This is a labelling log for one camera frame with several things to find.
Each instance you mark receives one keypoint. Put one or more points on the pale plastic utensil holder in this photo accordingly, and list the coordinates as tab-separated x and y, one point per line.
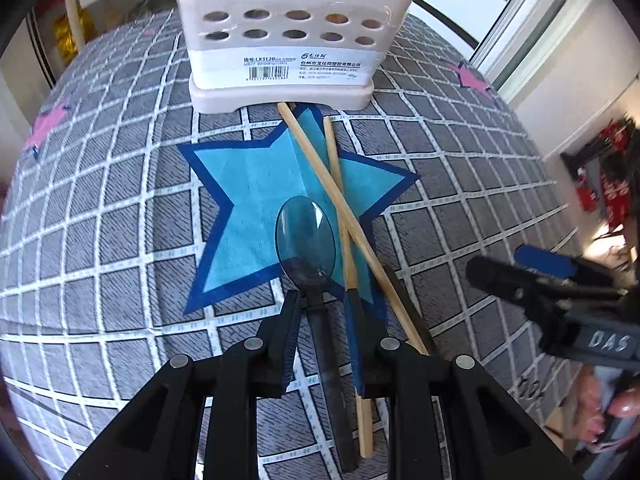
300	75

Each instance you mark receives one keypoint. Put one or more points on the blue star paper cutout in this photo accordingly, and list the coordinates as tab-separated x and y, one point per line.
240	195

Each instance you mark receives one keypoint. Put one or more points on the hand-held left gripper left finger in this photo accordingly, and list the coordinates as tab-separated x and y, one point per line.
260	365

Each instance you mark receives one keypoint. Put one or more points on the dark translucent plastic spoon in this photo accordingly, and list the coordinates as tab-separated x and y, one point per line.
305	240

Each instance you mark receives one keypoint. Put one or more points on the red hanging decoration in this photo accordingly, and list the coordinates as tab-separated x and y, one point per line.
615	185

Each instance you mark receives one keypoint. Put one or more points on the black chopstick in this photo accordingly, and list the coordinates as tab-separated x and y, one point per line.
407	305

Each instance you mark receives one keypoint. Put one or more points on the plain wooden chopstick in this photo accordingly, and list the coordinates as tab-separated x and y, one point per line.
334	160
320	175

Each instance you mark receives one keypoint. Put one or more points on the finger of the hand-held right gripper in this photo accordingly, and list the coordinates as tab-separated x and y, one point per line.
505	280
545	260

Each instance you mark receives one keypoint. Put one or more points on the gold foil package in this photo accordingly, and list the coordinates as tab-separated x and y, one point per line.
67	32

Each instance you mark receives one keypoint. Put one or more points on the person's right hand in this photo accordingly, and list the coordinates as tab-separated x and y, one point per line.
595	405

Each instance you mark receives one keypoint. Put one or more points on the pink star paper cutout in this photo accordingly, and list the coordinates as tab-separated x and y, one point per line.
470	79
47	125

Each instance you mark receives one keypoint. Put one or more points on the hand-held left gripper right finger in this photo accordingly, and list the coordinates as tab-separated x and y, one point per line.
357	350

